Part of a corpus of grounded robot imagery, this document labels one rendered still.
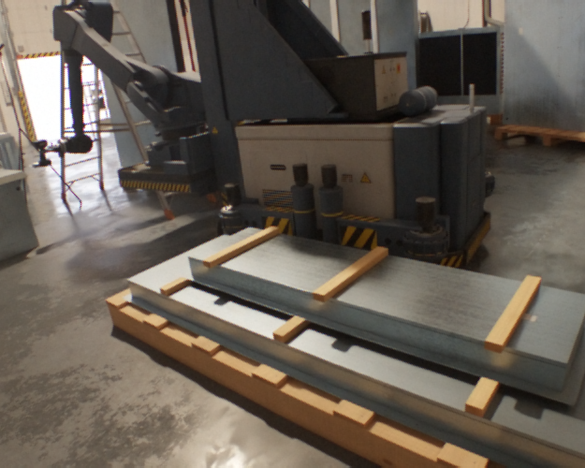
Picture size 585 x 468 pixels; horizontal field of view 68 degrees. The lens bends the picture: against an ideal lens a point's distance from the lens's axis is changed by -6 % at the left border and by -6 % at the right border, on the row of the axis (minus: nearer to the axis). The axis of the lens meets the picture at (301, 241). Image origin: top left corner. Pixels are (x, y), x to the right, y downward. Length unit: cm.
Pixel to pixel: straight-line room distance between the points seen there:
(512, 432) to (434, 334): 37
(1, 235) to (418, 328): 349
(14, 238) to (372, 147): 303
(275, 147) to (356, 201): 59
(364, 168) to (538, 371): 146
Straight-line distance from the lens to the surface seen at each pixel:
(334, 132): 252
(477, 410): 137
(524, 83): 668
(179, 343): 206
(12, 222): 426
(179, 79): 359
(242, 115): 297
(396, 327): 156
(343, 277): 173
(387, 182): 245
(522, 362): 144
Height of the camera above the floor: 119
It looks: 22 degrees down
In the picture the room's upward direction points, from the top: 6 degrees counter-clockwise
